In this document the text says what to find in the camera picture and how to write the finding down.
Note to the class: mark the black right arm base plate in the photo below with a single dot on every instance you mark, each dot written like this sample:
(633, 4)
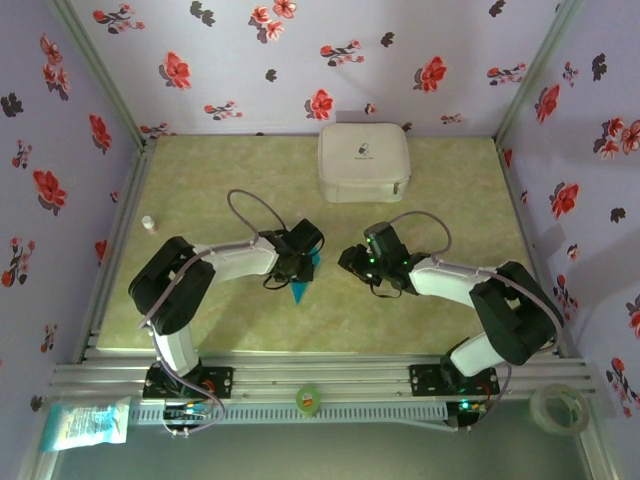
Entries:
(422, 380)

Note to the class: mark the small green tape roll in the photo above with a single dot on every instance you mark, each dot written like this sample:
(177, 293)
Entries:
(308, 399)

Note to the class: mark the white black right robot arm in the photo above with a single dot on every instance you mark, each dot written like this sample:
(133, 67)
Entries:
(515, 315)

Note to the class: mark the clear tape roll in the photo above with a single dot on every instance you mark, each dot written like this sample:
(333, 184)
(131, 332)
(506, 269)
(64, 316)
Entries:
(537, 410)

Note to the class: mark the aluminium corner post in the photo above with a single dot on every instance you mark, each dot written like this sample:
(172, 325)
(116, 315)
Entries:
(104, 75)
(534, 75)

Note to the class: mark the blue cloth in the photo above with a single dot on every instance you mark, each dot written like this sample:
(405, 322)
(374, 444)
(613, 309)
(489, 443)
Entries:
(299, 292)

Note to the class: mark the blue white wipes packet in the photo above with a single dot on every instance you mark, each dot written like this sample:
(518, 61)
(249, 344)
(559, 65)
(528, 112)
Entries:
(85, 425)

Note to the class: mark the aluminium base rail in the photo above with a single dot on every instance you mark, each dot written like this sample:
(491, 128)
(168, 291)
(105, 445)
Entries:
(325, 372)

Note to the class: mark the small white pink-capped bottle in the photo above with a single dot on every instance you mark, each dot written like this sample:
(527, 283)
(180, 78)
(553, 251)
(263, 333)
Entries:
(149, 225)

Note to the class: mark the aluminium frame leg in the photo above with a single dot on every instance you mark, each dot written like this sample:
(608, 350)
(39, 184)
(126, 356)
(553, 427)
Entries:
(600, 460)
(35, 465)

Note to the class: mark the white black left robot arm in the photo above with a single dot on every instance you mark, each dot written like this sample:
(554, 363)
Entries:
(170, 285)

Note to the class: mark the aluminium side rail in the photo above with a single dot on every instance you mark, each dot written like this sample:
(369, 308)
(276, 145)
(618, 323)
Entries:
(129, 200)
(517, 200)

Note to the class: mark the white zippered medicine case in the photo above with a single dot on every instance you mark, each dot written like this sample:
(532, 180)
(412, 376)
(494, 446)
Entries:
(362, 160)

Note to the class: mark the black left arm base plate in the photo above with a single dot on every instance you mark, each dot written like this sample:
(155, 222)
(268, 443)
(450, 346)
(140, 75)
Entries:
(222, 381)

